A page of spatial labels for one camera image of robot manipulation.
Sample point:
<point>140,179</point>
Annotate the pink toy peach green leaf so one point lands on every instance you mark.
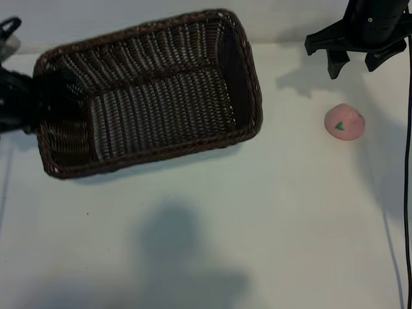
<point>346,124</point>

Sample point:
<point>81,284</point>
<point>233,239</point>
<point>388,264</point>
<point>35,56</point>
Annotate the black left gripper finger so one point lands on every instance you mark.
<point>58,111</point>
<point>58,83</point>

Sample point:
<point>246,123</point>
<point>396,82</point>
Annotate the dark brown wicker basket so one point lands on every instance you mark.
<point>161,106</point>

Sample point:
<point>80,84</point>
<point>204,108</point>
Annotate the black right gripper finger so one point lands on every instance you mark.
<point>336,64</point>
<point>378,59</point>

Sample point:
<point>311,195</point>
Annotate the grey blurry fixture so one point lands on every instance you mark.
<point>9,48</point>

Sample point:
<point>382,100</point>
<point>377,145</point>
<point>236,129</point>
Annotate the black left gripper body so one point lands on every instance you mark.
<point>14,103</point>

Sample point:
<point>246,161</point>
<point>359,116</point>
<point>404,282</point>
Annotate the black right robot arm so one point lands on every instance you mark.
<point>376,6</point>

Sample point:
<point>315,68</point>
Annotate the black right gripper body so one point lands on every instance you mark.
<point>373,32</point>

